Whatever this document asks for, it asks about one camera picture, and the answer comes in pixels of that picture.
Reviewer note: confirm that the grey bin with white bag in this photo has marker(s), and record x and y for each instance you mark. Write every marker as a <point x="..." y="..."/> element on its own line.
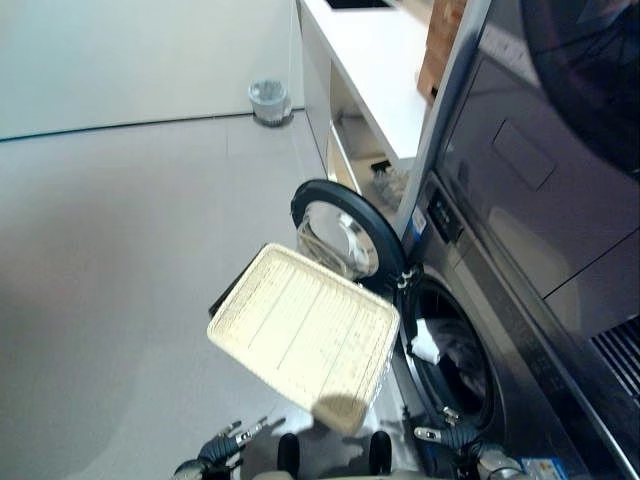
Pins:
<point x="269" y="100"/>

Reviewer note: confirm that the cream plastic laundry basket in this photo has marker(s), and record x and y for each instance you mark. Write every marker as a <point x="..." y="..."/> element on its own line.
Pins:
<point x="305" y="330"/>

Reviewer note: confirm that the white cloth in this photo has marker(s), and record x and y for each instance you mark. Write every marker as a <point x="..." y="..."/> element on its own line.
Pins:
<point x="426" y="345"/>

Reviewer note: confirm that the black cooktop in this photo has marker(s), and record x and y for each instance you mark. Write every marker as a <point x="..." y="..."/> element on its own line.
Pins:
<point x="357" y="3"/>

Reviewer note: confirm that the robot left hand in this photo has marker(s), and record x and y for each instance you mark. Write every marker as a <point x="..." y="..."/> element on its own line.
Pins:
<point x="222" y="447"/>

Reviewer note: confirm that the blue energy label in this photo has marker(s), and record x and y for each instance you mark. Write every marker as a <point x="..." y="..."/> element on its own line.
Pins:
<point x="539" y="470"/>

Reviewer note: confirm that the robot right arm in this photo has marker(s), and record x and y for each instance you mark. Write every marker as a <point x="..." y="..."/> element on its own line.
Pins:
<point x="500" y="465"/>

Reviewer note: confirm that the black brush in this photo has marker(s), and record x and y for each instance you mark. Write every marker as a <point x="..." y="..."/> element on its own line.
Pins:
<point x="381" y="167"/>

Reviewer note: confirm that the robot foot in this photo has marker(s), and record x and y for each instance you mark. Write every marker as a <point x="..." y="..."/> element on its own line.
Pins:
<point x="380" y="451"/>
<point x="288" y="452"/>

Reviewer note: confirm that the grey clothes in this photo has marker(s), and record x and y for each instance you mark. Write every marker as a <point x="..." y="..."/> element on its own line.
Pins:
<point x="462" y="350"/>

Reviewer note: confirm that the wooden block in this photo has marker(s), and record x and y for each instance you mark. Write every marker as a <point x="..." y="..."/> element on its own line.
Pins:
<point x="440" y="45"/>

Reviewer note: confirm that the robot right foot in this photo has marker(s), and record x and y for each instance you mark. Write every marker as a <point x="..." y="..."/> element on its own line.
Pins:
<point x="380" y="451"/>

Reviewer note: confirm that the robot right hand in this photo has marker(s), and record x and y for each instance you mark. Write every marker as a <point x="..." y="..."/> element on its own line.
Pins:
<point x="457" y="437"/>

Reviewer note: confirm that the round washing machine door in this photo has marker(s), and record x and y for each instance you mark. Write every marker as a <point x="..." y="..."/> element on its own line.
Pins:
<point x="380" y="235"/>

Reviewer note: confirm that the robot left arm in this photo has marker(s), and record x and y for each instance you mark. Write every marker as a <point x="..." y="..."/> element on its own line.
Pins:
<point x="189" y="470"/>

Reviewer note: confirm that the dark grey washer dryer tower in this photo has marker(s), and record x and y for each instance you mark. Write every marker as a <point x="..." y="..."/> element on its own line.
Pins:
<point x="520" y="210"/>

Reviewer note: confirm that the white counter cabinet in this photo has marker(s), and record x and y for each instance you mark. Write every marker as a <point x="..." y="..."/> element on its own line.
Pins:
<point x="380" y="65"/>

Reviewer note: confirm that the robot body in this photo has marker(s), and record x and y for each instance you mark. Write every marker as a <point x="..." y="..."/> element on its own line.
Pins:
<point x="340" y="476"/>

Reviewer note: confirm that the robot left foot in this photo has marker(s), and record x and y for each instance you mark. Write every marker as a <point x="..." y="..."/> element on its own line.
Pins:
<point x="288" y="452"/>

